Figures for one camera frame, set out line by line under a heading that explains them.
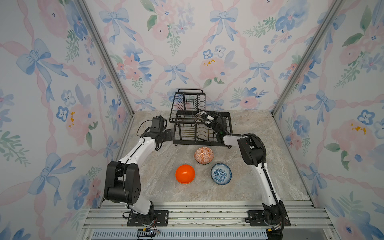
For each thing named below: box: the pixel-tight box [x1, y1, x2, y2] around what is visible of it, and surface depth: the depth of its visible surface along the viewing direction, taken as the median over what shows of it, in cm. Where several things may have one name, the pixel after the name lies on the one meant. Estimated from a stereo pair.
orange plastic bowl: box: [175, 164, 196, 185], surface depth 86 cm
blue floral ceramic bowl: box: [210, 163, 232, 185], surface depth 86 cm
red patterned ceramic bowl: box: [194, 146, 214, 165], surface depth 94 cm
